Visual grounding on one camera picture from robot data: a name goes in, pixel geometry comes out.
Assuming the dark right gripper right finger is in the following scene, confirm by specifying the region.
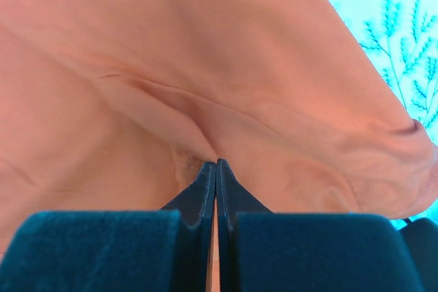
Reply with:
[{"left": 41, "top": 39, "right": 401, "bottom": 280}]
[{"left": 216, "top": 160, "right": 425, "bottom": 291}]

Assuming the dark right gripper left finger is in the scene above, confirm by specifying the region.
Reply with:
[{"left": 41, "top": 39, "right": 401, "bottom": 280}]
[{"left": 1, "top": 163, "right": 216, "bottom": 292}]

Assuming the orange t shirt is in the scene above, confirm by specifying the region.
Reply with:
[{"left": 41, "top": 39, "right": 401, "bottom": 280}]
[{"left": 1, "top": 0, "right": 437, "bottom": 291}]

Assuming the floral patterned table cloth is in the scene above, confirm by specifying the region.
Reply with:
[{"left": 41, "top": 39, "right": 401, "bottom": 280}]
[{"left": 302, "top": 0, "right": 438, "bottom": 238}]

